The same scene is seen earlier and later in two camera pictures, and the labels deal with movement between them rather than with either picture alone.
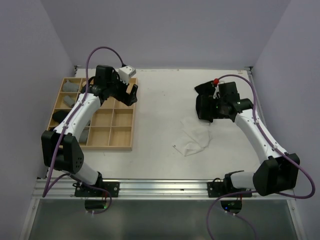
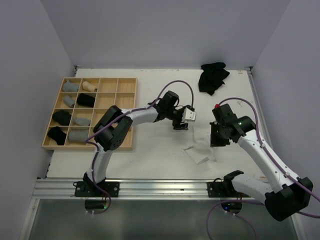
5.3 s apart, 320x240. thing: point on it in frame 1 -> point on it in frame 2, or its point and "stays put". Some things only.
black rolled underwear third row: [58, 115] stays put
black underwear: [206, 92] -> [212, 76]
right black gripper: [212, 113] -> [215, 141]
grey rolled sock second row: [68, 100] stays put
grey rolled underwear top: [69, 86] stays put
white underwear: [195, 136] -> [201, 151]
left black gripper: [128, 99] -> [177, 125]
